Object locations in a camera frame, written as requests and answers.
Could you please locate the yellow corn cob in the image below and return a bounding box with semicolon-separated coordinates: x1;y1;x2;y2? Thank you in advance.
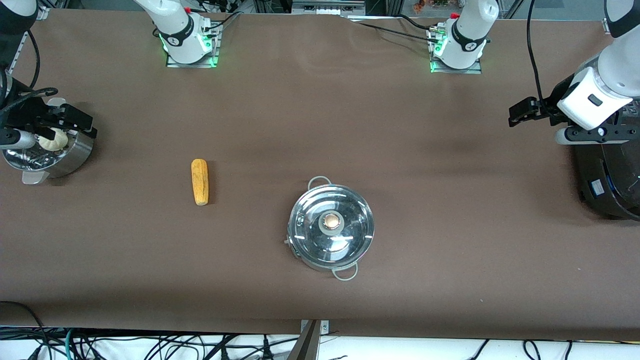
191;159;210;206

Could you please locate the black base cable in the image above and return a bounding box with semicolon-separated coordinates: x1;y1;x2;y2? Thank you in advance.
350;20;437;45
397;14;437;34
202;11;242;32

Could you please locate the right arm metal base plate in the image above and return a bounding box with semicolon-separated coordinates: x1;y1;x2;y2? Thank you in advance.
166;22;221;68

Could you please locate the small steel bowl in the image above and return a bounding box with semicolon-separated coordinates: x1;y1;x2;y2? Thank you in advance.
2;97;96;185

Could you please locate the dark aluminium bar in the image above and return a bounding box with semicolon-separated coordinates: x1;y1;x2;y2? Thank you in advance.
287;320;322;360

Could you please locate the steel pot with wire handles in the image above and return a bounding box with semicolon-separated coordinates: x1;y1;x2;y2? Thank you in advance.
286;176;376;282

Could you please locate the black looped floor cable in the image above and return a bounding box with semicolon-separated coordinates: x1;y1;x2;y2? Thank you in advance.
0;300;47;342

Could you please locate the white garlic bulb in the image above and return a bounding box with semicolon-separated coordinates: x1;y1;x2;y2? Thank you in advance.
39;127;68;151

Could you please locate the black right base cable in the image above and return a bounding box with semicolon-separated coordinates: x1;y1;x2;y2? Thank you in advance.
202;11;242;32

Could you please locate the silver aluminium side extrusion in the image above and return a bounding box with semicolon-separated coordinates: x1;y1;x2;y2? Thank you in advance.
10;31;32;77

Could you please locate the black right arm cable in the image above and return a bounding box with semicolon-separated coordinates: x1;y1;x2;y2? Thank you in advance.
0;29;59;112

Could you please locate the glass lid with brass knob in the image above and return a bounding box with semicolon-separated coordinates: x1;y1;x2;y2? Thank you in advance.
291;185;375;265

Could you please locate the orange patterned object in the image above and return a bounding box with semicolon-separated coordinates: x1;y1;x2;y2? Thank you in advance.
412;0;451;12

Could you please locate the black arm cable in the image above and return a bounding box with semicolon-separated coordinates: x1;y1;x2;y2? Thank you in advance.
526;0;551;117
0;29;59;112

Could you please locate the silver aluminium frame rail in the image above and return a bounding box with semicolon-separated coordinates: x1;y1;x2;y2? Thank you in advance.
292;0;366;16

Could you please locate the black left base cable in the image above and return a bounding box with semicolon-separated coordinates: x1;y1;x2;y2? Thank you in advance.
350;20;437;45
397;14;437;34

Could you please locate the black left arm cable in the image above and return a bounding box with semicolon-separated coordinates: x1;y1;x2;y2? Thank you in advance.
526;0;551;117

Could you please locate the black rice cooker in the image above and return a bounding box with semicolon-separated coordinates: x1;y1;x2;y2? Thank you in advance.
572;100;640;221

